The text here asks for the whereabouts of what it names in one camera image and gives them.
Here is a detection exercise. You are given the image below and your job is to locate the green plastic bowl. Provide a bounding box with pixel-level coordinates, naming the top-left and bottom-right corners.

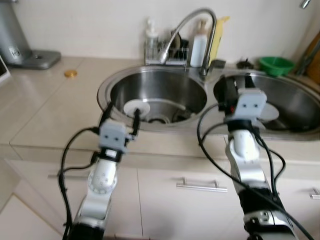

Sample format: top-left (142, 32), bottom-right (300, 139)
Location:
top-left (258, 56), bottom-right (296, 77)

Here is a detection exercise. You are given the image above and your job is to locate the metal wire sink rack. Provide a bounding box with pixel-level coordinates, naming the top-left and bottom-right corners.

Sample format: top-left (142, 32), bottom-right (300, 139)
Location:
top-left (144, 44), bottom-right (191, 67)

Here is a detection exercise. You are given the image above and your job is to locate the wooden cutting board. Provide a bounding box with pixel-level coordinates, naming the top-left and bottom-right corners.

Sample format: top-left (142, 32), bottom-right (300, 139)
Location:
top-left (299, 32), bottom-right (320, 85)

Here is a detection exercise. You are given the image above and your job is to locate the white bottle with tan cap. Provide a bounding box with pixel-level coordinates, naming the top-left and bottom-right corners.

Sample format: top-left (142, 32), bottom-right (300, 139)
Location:
top-left (189, 20), bottom-right (210, 69)

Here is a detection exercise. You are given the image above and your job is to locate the beige kitchen base cabinet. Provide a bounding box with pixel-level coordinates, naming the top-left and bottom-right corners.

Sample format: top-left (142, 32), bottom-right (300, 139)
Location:
top-left (0, 159), bottom-right (320, 240)

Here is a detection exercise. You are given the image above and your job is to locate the clear soap pump bottle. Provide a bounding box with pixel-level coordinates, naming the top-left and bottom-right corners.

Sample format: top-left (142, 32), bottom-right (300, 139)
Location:
top-left (144, 17), bottom-right (160, 53)

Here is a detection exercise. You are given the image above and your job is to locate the silver gooseneck faucet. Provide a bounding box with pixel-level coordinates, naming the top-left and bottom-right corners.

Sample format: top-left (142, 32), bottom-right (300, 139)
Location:
top-left (159, 7), bottom-right (219, 77)

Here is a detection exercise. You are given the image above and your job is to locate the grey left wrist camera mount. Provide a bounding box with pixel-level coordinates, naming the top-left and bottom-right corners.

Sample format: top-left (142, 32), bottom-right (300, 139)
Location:
top-left (98, 120), bottom-right (132, 151)

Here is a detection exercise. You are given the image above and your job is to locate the white plate with purple print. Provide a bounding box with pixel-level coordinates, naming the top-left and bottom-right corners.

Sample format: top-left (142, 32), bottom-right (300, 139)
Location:
top-left (259, 101), bottom-right (281, 124)

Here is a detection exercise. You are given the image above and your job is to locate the stainless steel double sink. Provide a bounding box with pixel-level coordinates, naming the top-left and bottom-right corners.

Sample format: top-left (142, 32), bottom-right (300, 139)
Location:
top-left (97, 64), bottom-right (320, 142)

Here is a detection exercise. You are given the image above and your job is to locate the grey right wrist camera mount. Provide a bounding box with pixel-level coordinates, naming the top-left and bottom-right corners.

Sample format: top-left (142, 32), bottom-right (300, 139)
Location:
top-left (234, 88), bottom-right (268, 123)

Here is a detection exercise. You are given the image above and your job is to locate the yellow cleaning cloth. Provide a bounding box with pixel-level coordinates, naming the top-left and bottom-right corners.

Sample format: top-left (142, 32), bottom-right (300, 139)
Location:
top-left (209, 15), bottom-right (231, 63)

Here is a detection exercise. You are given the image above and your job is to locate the small black sink plug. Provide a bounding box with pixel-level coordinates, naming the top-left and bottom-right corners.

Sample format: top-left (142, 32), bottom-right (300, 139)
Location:
top-left (236, 58), bottom-right (257, 70)

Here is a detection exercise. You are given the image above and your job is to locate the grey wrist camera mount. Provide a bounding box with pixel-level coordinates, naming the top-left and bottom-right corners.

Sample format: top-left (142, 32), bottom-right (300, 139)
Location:
top-left (234, 88), bottom-right (268, 123)
top-left (98, 120), bottom-right (132, 151)

